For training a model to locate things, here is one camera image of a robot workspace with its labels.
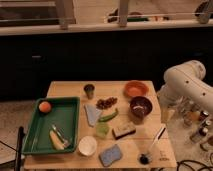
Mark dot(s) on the dark red grape bunch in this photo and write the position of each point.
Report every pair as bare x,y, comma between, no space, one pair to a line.
106,103

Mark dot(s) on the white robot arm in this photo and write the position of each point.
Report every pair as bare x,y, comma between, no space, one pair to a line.
185,80

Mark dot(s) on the dark metal cup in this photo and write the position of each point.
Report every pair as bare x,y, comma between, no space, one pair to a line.
89,90

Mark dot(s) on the orange bowl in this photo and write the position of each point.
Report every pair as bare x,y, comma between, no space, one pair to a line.
135,88

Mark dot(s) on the light blue cloth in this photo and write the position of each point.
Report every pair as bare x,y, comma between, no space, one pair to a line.
93,114

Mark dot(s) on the green pea pod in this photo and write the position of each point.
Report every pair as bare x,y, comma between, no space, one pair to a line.
108,117

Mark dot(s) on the dark brown bowl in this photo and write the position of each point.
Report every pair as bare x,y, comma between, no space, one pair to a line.
140,106

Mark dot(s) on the wooden table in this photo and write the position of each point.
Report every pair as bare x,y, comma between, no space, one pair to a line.
133,135

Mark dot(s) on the white bowl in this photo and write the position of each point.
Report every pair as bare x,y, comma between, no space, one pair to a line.
87,145

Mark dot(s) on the orange fruit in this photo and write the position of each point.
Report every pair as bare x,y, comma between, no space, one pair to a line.
45,107

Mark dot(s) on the green plastic tray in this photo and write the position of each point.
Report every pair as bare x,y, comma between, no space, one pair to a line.
61,112

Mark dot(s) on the blue sponge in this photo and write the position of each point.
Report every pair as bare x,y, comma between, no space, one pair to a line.
110,155

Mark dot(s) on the yellow banana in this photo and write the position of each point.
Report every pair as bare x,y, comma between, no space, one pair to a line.
56,141

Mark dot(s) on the black stand pole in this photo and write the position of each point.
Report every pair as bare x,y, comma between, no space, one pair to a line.
18,154

